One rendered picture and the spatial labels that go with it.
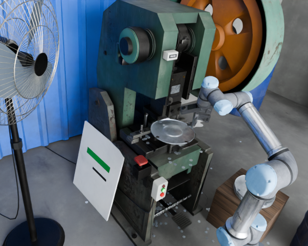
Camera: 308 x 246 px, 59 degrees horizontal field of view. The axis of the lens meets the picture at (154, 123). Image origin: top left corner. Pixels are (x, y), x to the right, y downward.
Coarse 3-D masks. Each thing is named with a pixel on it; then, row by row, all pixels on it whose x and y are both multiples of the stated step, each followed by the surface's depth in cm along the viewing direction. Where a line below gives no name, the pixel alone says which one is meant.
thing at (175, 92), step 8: (176, 72) 159; (184, 72) 162; (176, 80) 161; (184, 80) 165; (176, 88) 164; (176, 96) 168; (152, 104) 174; (160, 104) 167; (168, 104) 165; (176, 104) 167; (160, 112) 169; (168, 112) 167; (176, 112) 171
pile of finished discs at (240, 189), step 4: (240, 176) 207; (244, 176) 207; (236, 180) 202; (240, 180) 203; (244, 180) 204; (236, 184) 198; (240, 184) 199; (244, 184) 199; (236, 188) 195; (240, 188) 195; (244, 188) 196; (236, 192) 194; (240, 192) 192; (244, 192) 192; (240, 196) 190; (272, 200) 189; (264, 204) 187; (268, 204) 187
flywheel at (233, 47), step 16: (192, 0) 181; (208, 0) 173; (224, 0) 164; (240, 0) 156; (256, 0) 146; (224, 16) 167; (240, 16) 159; (256, 16) 147; (224, 32) 170; (240, 32) 161; (256, 32) 150; (224, 48) 173; (240, 48) 164; (256, 48) 152; (208, 64) 186; (240, 64) 167; (256, 64) 156; (224, 80) 178; (240, 80) 165
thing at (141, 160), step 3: (138, 156) 154; (141, 156) 154; (135, 159) 151; (138, 159) 152; (141, 159) 152; (144, 159) 152; (138, 162) 149; (141, 162) 150; (144, 162) 150; (147, 162) 151
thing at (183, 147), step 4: (192, 140) 170; (196, 140) 171; (168, 144) 175; (172, 144) 174; (176, 144) 165; (180, 144) 165; (184, 144) 165; (188, 144) 166; (192, 144) 166; (168, 148) 176; (172, 148) 176; (176, 148) 179; (180, 148) 163; (184, 148) 162; (168, 152) 177; (172, 152) 178
